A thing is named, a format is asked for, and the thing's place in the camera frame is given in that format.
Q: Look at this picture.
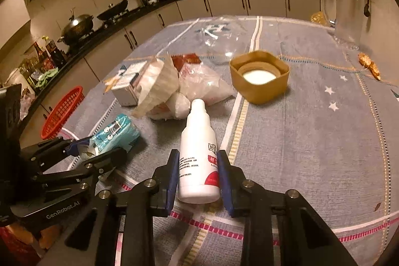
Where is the green cloth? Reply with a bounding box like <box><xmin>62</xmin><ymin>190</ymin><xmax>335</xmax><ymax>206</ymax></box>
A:
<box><xmin>35</xmin><ymin>67</ymin><xmax>59</xmax><ymax>89</ymax></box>

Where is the knotted white plastic bag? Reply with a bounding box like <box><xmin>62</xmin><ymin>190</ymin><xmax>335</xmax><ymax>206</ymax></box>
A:
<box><xmin>149</xmin><ymin>91</ymin><xmax>191</xmax><ymax>121</ymax></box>

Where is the orange peel piece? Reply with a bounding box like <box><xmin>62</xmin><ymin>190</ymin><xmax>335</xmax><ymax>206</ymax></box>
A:
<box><xmin>369</xmin><ymin>63</ymin><xmax>381</xmax><ymax>81</ymax></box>

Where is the dark wok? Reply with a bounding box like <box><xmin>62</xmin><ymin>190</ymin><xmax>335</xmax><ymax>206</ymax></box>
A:
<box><xmin>57</xmin><ymin>8</ymin><xmax>95</xmax><ymax>47</ymax></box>

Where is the dark red foil packet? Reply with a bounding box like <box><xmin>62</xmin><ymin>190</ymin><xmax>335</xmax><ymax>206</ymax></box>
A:
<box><xmin>171</xmin><ymin>53</ymin><xmax>200</xmax><ymax>73</ymax></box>

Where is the black frying pan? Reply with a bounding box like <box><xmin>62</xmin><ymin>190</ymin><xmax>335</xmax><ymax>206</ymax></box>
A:
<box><xmin>97</xmin><ymin>0</ymin><xmax>132</xmax><ymax>21</ymax></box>

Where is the yellow square container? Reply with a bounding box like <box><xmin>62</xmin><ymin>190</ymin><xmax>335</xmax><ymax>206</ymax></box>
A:
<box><xmin>230</xmin><ymin>50</ymin><xmax>290</xmax><ymax>105</ymax></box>

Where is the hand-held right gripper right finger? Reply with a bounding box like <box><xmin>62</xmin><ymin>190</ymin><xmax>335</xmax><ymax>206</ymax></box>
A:
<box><xmin>217</xmin><ymin>149</ymin><xmax>359</xmax><ymax>266</ymax></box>

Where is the clear glass pitcher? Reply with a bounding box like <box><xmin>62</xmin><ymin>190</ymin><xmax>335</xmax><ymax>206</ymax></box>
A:
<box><xmin>321</xmin><ymin>0</ymin><xmax>366</xmax><ymax>47</ymax></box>

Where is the red plastic basket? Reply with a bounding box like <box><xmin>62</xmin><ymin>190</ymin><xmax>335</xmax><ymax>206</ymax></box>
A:
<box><xmin>41</xmin><ymin>86</ymin><xmax>85</xmax><ymax>140</ymax></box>

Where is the yellow plastic bag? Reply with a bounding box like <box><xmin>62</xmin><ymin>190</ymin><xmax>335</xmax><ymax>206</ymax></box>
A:
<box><xmin>310</xmin><ymin>12</ymin><xmax>328</xmax><ymax>26</ymax></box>

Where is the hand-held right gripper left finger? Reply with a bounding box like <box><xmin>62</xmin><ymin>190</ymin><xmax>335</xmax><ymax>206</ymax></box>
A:
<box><xmin>37</xmin><ymin>149</ymin><xmax>181</xmax><ymax>266</ymax></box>

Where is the blue tissue packet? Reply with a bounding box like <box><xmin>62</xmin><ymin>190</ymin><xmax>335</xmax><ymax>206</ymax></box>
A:
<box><xmin>76</xmin><ymin>115</ymin><xmax>140</xmax><ymax>175</ymax></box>

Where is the small grey box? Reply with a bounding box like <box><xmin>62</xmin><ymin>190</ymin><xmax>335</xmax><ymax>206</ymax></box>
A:
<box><xmin>110</xmin><ymin>62</ymin><xmax>147</xmax><ymax>106</ymax></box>

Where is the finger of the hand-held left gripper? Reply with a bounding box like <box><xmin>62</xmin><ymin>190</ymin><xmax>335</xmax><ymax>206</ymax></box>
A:
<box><xmin>20</xmin><ymin>137</ymin><xmax>80</xmax><ymax>173</ymax></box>
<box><xmin>40</xmin><ymin>148</ymin><xmax>128</xmax><ymax>192</ymax></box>

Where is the white plastic bottle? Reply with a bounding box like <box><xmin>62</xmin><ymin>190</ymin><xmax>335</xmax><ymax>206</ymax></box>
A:
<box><xmin>177</xmin><ymin>98</ymin><xmax>221</xmax><ymax>203</ymax></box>

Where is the group of seasoning bottles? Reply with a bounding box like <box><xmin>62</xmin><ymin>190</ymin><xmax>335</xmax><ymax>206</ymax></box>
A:
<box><xmin>19</xmin><ymin>37</ymin><xmax>67</xmax><ymax>80</ymax></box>

